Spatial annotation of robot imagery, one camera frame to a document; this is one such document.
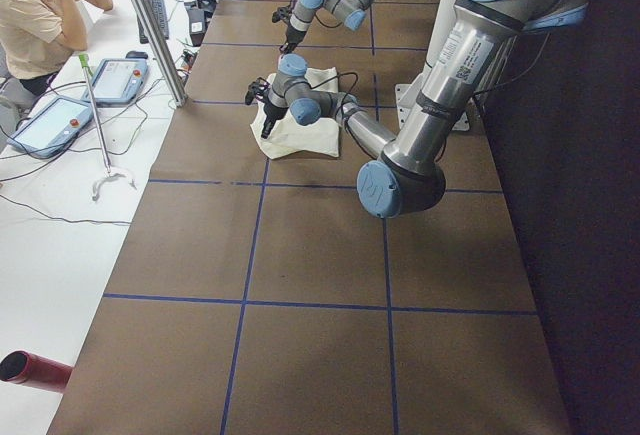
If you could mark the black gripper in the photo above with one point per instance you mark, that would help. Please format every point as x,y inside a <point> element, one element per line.
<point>271,113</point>
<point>292,37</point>

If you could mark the cream long-sleeve cat shirt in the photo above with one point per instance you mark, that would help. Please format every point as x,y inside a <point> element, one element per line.
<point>288,137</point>

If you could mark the black computer mouse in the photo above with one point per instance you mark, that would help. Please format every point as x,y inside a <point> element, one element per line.
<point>136,55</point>

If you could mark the far blue teach pendant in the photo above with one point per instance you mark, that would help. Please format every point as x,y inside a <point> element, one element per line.
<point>118,81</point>

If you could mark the blue teach pendant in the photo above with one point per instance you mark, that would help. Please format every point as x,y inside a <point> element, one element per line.
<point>118,81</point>
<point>53,128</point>

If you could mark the metal reacher grabber tool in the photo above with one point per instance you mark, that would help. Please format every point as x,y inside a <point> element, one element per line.
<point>113,173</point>

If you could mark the near blue teach pendant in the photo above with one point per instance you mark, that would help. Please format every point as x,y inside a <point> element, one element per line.
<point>53,128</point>

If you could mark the seated person in beige shirt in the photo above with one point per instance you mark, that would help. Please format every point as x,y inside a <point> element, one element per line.
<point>39,36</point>

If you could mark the red cylinder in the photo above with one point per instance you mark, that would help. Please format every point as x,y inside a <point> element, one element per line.
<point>34,371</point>

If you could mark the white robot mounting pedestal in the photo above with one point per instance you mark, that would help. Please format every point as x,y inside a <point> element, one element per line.
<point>406,94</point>

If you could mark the aluminium frame post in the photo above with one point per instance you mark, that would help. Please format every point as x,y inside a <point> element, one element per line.
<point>143,10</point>

